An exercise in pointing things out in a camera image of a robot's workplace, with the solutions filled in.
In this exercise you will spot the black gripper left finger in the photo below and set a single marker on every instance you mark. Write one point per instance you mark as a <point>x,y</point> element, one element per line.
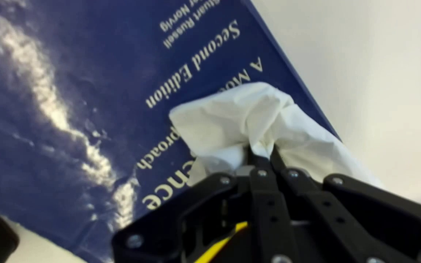
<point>263,214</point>

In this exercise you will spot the blue textbook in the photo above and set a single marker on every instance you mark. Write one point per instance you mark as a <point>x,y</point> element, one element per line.
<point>98,74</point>

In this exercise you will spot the white wipe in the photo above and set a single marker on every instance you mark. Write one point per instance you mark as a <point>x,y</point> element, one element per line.
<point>249,122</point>

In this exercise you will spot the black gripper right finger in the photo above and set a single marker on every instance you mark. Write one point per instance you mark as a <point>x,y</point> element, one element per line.
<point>357,220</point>

